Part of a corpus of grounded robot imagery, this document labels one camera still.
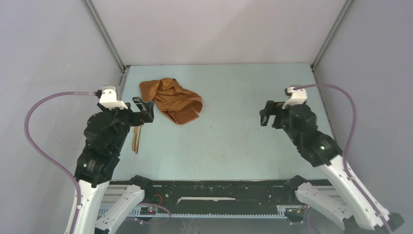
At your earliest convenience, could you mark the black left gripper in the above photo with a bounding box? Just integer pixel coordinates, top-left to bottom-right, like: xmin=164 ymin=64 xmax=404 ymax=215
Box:
xmin=99 ymin=95 xmax=154 ymax=152

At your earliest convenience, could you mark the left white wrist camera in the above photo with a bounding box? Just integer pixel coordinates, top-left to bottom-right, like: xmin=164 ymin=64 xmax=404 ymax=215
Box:
xmin=98 ymin=85 xmax=129 ymax=110

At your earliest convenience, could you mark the right aluminium frame post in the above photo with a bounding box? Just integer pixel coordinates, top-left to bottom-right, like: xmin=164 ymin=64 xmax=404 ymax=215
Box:
xmin=311 ymin=0 xmax=355 ymax=72

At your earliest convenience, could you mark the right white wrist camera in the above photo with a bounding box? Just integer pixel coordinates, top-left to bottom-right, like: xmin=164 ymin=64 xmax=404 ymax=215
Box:
xmin=282 ymin=86 xmax=307 ymax=109

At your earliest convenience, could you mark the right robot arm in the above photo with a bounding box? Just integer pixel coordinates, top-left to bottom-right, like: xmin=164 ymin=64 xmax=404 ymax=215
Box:
xmin=260 ymin=100 xmax=404 ymax=234

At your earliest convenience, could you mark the left aluminium frame post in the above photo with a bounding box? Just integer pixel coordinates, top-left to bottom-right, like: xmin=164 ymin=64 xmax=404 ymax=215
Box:
xmin=82 ymin=0 xmax=127 ymax=73

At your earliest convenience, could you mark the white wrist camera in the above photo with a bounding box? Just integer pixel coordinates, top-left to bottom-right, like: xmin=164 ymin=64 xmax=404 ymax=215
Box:
xmin=98 ymin=85 xmax=129 ymax=110
xmin=282 ymin=86 xmax=307 ymax=109

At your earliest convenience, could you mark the orange cloth napkin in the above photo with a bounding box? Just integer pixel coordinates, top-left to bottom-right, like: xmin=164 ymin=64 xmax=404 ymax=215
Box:
xmin=139 ymin=78 xmax=203 ymax=125

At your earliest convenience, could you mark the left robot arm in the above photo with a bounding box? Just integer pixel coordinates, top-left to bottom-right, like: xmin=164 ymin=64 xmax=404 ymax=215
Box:
xmin=66 ymin=97 xmax=154 ymax=234

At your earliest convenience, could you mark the white cable duct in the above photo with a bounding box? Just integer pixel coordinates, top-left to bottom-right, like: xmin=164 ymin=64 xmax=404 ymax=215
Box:
xmin=96 ymin=206 xmax=305 ymax=220

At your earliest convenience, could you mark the wooden fork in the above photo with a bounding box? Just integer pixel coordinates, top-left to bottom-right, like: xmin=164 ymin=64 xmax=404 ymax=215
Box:
xmin=134 ymin=126 xmax=142 ymax=154

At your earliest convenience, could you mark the aluminium frame post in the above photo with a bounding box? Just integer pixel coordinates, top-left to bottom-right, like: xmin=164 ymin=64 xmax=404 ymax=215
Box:
xmin=82 ymin=0 xmax=127 ymax=73
xmin=311 ymin=0 xmax=355 ymax=72

